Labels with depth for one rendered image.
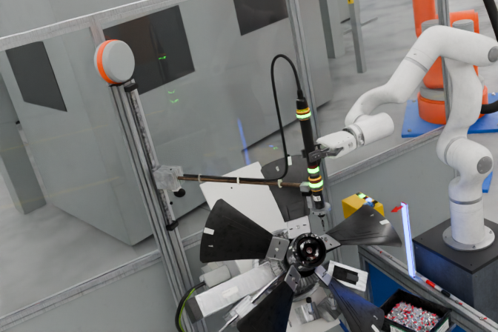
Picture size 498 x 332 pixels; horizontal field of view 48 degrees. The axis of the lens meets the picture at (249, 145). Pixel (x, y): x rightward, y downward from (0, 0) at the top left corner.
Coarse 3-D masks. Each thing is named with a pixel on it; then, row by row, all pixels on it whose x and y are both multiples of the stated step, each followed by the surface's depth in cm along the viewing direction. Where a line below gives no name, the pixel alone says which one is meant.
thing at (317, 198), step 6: (300, 90) 174; (300, 96) 174; (300, 102) 174; (306, 102) 175; (300, 108) 175; (312, 192) 188; (318, 192) 186; (318, 198) 187; (318, 204) 188; (324, 204) 189
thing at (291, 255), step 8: (296, 240) 187; (304, 240) 188; (312, 240) 189; (320, 240) 189; (288, 248) 190; (296, 248) 187; (304, 248) 187; (312, 248) 188; (320, 248) 188; (288, 256) 190; (296, 256) 185; (304, 256) 185; (312, 256) 186; (320, 256) 187; (280, 264) 195; (288, 264) 194; (296, 264) 186; (304, 264) 184; (312, 264) 185; (320, 264) 186; (304, 272) 194; (312, 272) 195
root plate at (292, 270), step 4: (292, 268) 187; (288, 272) 186; (292, 272) 187; (296, 272) 190; (288, 276) 186; (292, 276) 188; (296, 276) 190; (300, 276) 192; (288, 280) 186; (296, 280) 191; (288, 284) 187; (292, 284) 189; (296, 284) 191; (292, 288) 189
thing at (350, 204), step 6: (348, 198) 243; (354, 198) 242; (360, 198) 241; (342, 204) 243; (348, 204) 239; (354, 204) 238; (360, 204) 237; (378, 204) 234; (348, 210) 240; (354, 210) 236; (378, 210) 232; (348, 216) 242; (384, 216) 235
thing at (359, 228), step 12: (360, 216) 207; (336, 228) 202; (348, 228) 201; (360, 228) 200; (372, 228) 200; (384, 228) 201; (336, 240) 195; (348, 240) 194; (360, 240) 195; (372, 240) 195; (384, 240) 196; (396, 240) 197
